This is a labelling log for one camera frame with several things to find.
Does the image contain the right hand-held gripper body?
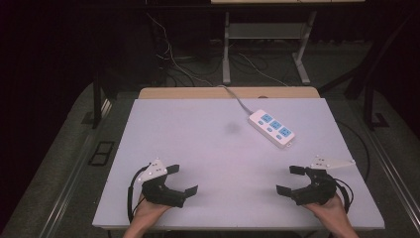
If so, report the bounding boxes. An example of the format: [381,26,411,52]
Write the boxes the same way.
[291,155,357,206]

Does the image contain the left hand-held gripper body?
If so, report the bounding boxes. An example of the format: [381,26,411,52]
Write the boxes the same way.
[138,158,186,209]

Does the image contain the person's left hand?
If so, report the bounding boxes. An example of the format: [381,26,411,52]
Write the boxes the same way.
[133,193,173,223]

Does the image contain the person's right hand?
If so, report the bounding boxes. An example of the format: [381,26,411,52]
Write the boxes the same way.
[303,193,349,225]

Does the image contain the white board table cover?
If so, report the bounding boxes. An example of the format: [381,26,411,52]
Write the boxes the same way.
[92,97,386,231]

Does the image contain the white power strip blue sockets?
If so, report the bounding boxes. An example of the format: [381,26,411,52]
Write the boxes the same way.
[248,109,296,149]

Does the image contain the black metal stand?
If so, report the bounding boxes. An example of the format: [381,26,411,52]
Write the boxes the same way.
[363,73,390,132]
[91,62,119,130]

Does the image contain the black slanted stand leg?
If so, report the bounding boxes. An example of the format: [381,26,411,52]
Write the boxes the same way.
[317,9,420,101]

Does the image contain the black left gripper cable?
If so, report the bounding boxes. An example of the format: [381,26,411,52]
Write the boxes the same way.
[127,164,152,223]

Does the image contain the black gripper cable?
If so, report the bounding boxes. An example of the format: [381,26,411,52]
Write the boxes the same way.
[333,178,355,213]
[127,164,152,223]

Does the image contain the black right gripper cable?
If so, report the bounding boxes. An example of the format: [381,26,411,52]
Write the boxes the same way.
[333,178,355,213]

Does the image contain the black floor cable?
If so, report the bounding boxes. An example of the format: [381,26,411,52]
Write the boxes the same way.
[336,119,371,183]

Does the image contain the black rectangular floor frame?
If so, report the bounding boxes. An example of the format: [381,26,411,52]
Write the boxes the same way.
[87,140,116,168]

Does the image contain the metal floor rail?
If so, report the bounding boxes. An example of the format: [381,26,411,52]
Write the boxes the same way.
[363,128,420,226]
[39,98,114,238]

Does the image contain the white power strip cable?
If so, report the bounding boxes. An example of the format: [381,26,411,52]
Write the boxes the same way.
[217,84,255,117]

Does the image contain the thin white floor cable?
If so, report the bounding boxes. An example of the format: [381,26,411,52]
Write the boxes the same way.
[237,52,289,87]
[146,12,214,87]

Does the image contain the white metal desk frame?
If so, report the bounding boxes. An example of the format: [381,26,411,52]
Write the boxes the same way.
[222,10,319,85]

